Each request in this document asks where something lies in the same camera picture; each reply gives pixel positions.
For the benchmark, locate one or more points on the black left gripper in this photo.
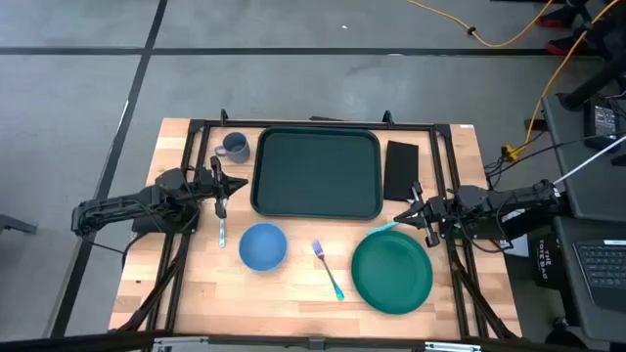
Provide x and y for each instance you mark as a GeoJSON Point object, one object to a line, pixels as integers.
{"type": "Point", "coordinates": [215, 186]}

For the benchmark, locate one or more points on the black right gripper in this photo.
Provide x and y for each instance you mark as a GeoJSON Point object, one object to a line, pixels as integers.
{"type": "Point", "coordinates": [437, 212]}

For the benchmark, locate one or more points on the grey-blue mug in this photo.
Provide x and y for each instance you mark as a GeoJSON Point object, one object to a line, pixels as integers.
{"type": "Point", "coordinates": [237, 146]}

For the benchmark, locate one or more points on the black cloth napkin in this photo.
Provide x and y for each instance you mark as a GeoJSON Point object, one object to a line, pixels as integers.
{"type": "Point", "coordinates": [401, 168]}

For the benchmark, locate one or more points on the green plate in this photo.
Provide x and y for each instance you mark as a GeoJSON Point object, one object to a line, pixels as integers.
{"type": "Point", "coordinates": [391, 274]}

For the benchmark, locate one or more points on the blue bowl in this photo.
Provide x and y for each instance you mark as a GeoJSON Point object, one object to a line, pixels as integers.
{"type": "Point", "coordinates": [263, 247]}

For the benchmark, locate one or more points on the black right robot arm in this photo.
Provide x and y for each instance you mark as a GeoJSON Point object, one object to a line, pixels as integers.
{"type": "Point", "coordinates": [513, 200]}

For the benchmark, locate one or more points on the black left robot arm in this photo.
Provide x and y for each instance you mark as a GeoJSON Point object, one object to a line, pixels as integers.
{"type": "Point", "coordinates": [122, 203]}

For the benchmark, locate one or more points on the dark green serving tray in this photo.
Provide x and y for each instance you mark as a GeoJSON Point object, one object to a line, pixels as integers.
{"type": "Point", "coordinates": [318, 171]}

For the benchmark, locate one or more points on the black tote bag white print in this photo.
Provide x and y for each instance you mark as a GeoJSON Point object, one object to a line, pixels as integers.
{"type": "Point", "coordinates": [545, 259]}

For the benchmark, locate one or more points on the grey side desk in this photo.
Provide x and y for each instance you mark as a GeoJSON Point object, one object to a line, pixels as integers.
{"type": "Point", "coordinates": [611, 322]}
{"type": "Point", "coordinates": [572, 161]}

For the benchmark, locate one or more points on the black laptop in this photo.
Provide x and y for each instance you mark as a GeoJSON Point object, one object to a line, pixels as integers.
{"type": "Point", "coordinates": [604, 269]}

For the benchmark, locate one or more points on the black power adapter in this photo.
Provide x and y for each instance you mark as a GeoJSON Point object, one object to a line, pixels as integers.
{"type": "Point", "coordinates": [604, 122]}

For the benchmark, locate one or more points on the grey chair base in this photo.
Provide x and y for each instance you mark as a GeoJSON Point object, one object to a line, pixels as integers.
{"type": "Point", "coordinates": [14, 224]}

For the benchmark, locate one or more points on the person's shoe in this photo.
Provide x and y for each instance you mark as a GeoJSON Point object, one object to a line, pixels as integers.
{"type": "Point", "coordinates": [562, 47]}

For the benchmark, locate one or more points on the person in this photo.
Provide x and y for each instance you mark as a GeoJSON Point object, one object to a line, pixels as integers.
{"type": "Point", "coordinates": [572, 6]}

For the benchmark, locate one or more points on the black frame clip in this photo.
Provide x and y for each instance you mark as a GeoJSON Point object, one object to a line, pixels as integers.
{"type": "Point", "coordinates": [224, 118]}
{"type": "Point", "coordinates": [388, 118]}

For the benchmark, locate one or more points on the silver aluminium bracket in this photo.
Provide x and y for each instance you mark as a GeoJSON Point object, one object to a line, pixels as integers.
{"type": "Point", "coordinates": [181, 340]}
{"type": "Point", "coordinates": [452, 346]}

